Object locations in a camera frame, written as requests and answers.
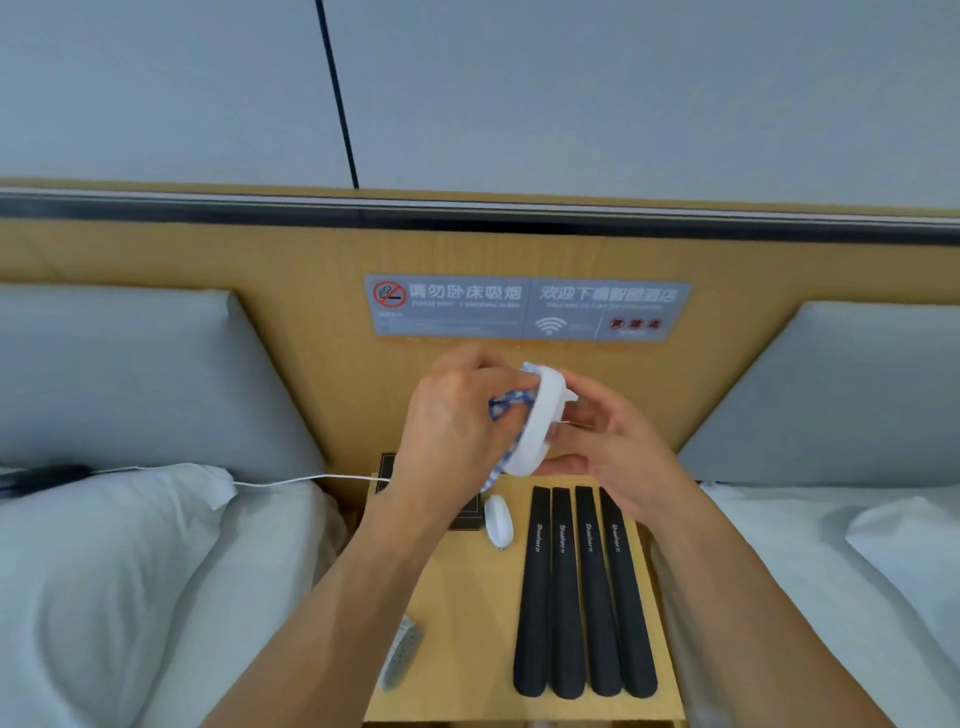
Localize person's right forearm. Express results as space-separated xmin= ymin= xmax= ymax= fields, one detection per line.
xmin=641 ymin=483 xmax=898 ymax=728

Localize long black shoe spoon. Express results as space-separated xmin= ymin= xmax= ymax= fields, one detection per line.
xmin=574 ymin=485 xmax=625 ymax=699
xmin=549 ymin=487 xmax=587 ymax=700
xmin=512 ymin=485 xmax=553 ymax=699
xmin=598 ymin=487 xmax=660 ymax=700

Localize black leather tissue box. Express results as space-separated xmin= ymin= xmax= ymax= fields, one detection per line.
xmin=373 ymin=452 xmax=487 ymax=532

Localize white pillow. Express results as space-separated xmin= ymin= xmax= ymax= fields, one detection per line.
xmin=845 ymin=494 xmax=960 ymax=661
xmin=0 ymin=463 xmax=238 ymax=728

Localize blue white striped cloth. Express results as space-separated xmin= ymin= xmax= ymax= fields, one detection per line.
xmin=479 ymin=361 xmax=543 ymax=496

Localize white charging cable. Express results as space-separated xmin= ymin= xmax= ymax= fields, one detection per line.
xmin=89 ymin=463 xmax=393 ymax=490

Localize black charging device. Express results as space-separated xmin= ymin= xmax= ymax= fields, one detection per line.
xmin=0 ymin=464 xmax=95 ymax=500

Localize wooden nightstand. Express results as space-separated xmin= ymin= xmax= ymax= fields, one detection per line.
xmin=362 ymin=472 xmax=688 ymax=728

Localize person's left hand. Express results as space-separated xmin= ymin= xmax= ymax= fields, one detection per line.
xmin=382 ymin=343 xmax=541 ymax=526

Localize grey wall sign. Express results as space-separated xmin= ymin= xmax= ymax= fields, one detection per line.
xmin=364 ymin=274 xmax=692 ymax=344

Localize white brush grey bristles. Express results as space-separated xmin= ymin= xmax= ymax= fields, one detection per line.
xmin=377 ymin=614 xmax=427 ymax=693
xmin=483 ymin=494 xmax=517 ymax=551
xmin=500 ymin=363 xmax=579 ymax=479

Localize person's right hand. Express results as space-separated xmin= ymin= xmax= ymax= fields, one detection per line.
xmin=528 ymin=367 xmax=706 ymax=526

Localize wooden headboard panel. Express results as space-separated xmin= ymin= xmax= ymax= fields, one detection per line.
xmin=0 ymin=177 xmax=960 ymax=511

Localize grey headboard cushion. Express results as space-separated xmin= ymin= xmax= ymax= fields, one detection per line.
xmin=677 ymin=301 xmax=960 ymax=489
xmin=0 ymin=283 xmax=328 ymax=485

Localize person's left forearm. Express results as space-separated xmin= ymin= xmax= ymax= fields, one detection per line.
xmin=198 ymin=494 xmax=459 ymax=728

